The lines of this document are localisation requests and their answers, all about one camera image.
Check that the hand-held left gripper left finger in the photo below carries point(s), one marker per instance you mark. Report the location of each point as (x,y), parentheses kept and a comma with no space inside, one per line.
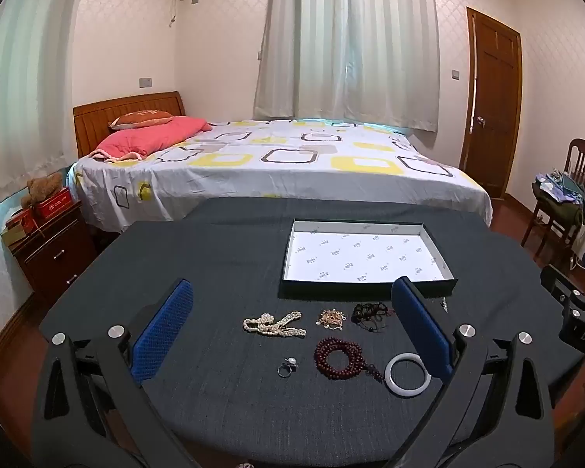
(165,331)

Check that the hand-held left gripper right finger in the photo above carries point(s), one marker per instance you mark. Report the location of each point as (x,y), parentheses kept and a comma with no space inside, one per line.
(419,326)

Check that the small silver pendant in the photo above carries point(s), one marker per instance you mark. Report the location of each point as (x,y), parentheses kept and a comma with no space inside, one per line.
(446,303)

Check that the white jade bangle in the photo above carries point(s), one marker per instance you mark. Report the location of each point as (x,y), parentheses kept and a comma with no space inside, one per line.
(388,375)

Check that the shallow grey cardboard tray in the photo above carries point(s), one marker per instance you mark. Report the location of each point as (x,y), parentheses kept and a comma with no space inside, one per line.
(370,253)

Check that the pile of clothes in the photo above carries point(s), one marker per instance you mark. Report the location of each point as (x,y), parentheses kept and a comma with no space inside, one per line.
(558,200)

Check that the wooden chair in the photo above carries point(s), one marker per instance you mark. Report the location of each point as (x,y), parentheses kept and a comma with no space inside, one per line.
(582,153)

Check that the dark wooden nightstand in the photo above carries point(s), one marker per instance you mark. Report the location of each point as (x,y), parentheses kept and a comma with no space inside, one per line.
(53,258)

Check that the olive flat box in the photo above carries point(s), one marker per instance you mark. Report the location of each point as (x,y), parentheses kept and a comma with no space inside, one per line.
(12,239)

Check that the red flat box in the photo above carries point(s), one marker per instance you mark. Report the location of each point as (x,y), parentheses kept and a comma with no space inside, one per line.
(24,219)

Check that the brown wooden door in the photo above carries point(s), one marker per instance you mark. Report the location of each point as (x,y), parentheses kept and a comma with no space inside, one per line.
(495,107)

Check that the brown teddy bear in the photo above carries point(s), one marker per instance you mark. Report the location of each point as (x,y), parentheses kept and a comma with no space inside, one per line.
(41,187)

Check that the pink pillow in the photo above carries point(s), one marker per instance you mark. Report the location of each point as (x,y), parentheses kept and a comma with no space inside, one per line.
(146,139)

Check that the bed with patterned sheet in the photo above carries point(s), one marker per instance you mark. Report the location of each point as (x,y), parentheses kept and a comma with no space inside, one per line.
(297,170)

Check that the orange pillow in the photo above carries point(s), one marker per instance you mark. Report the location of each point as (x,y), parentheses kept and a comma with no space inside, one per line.
(141,119)

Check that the wooden headboard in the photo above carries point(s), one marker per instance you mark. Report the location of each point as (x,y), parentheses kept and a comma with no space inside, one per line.
(97,117)

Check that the pale side curtain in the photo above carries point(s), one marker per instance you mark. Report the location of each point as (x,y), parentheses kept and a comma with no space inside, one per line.
(24,97)

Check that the pale window curtain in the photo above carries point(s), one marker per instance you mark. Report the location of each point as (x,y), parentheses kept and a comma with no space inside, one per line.
(346,44)

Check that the grey wall outlet plate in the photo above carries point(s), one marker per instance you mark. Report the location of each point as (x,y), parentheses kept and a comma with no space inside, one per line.
(146,82)

